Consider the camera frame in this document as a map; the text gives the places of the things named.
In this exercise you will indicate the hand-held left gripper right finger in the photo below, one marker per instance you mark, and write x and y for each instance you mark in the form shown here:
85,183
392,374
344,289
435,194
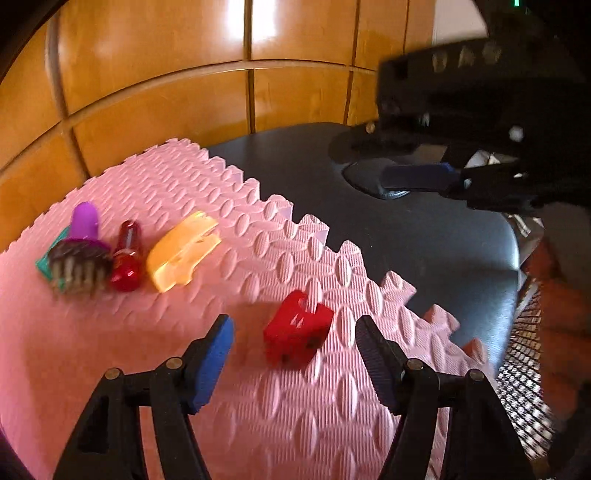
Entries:
376,364

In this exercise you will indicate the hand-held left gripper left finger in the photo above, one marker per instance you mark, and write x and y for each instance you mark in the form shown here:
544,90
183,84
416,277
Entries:
212,360

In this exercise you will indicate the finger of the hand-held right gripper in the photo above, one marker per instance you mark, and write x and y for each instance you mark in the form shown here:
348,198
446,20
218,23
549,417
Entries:
369,143
415,177

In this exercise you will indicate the red plastic block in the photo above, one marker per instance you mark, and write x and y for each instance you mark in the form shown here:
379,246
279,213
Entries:
295,332

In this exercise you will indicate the orange plastic clip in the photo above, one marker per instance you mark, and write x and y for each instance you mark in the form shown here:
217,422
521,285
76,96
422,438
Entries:
178,258

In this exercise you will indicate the red cylindrical bottle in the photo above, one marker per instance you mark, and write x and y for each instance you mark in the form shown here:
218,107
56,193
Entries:
125,267

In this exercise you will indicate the black mesh chair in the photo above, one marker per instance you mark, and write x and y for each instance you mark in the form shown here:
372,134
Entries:
526,378

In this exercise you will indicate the pink foam mat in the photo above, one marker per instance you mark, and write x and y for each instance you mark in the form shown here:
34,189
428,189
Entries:
138,184

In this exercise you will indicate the green plastic piece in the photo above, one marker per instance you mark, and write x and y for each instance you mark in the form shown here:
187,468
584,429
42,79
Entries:
46,263

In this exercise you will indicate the wooden wall cabinet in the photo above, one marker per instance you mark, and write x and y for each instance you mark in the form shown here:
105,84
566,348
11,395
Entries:
152,46

